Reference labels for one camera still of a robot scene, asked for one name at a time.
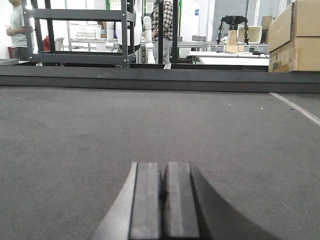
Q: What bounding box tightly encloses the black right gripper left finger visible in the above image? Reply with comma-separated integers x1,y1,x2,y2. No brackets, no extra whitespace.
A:
90,162,161,240

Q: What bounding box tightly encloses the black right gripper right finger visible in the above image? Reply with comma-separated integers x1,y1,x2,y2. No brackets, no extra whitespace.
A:
162,162,278,240

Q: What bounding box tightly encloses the white work table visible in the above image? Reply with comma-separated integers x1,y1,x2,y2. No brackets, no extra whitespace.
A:
188,51,269,66

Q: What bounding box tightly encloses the person in plaid shirt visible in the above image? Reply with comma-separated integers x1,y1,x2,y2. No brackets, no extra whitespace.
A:
151,0,174,64

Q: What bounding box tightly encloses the white humanoid robot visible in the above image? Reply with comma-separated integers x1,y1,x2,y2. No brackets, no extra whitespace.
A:
105,0,156,65

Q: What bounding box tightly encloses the white plastic basket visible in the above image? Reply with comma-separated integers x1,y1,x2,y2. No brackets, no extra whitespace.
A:
69,24,102,39

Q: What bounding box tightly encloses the large cardboard box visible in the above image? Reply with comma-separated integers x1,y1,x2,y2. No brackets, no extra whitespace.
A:
268,0,320,73

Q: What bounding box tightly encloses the black metal shelving rack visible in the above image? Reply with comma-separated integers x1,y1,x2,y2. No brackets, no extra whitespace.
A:
22,0,142,68

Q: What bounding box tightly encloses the person in grey shirt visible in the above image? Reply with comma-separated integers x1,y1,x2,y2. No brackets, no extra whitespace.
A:
6,0,30,61

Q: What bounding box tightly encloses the black table edge rail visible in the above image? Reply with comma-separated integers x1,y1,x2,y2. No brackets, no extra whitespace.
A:
0,65,320,94

